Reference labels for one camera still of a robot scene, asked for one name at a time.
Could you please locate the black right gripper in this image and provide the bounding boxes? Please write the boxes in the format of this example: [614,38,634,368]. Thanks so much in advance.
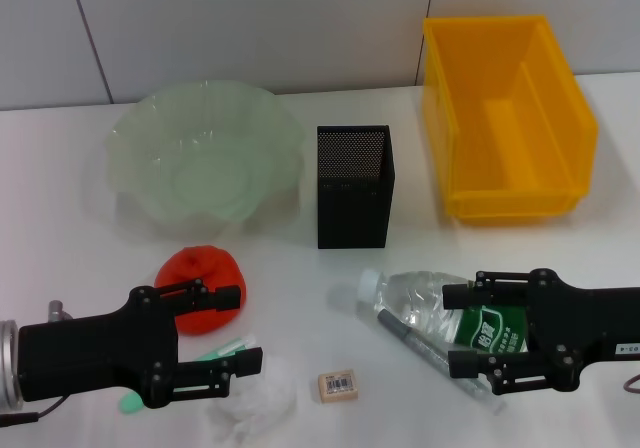
[442,267,640,397]

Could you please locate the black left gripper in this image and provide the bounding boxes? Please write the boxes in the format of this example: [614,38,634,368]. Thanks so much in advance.
[18,277,265,410]

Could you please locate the red-orange toy orange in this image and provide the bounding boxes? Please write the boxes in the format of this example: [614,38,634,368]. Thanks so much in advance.
[153,246,247,338]

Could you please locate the clear water bottle green label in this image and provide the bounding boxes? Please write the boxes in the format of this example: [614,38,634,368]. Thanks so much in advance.
[355,268,532,365]

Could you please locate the white paper ball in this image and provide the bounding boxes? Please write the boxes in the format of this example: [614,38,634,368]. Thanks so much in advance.
[207,350,297,437]

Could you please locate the green pen white tip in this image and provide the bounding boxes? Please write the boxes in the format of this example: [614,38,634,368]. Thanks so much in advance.
[118,335,257,416]

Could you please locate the grey marker pen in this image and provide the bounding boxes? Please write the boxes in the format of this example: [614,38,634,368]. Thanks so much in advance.
[375,309,506,414]

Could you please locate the beige eraser with barcode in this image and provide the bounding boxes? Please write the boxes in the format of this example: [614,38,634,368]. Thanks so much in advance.
[317,369,360,405]

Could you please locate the black mesh pen holder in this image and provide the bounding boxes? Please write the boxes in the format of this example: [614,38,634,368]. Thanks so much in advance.
[316,124,396,250]

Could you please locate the pale green glass fruit plate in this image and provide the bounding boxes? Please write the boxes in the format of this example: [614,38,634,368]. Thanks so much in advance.
[102,80,307,229]

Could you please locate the yellow plastic bin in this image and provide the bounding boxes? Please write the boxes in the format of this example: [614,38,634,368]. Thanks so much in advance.
[422,14,600,221]

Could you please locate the left gripper cable with connector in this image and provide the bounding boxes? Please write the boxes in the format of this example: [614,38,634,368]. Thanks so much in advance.
[0,299,71,427]

